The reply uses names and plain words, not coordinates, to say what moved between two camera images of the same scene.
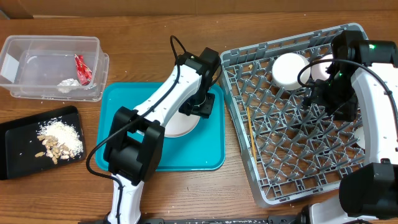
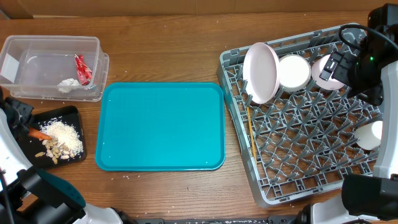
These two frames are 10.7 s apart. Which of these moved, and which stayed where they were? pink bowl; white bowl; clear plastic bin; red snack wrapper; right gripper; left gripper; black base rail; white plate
Moved: white plate; right gripper; left gripper
Stayed: clear plastic bin; red snack wrapper; white bowl; pink bowl; black base rail
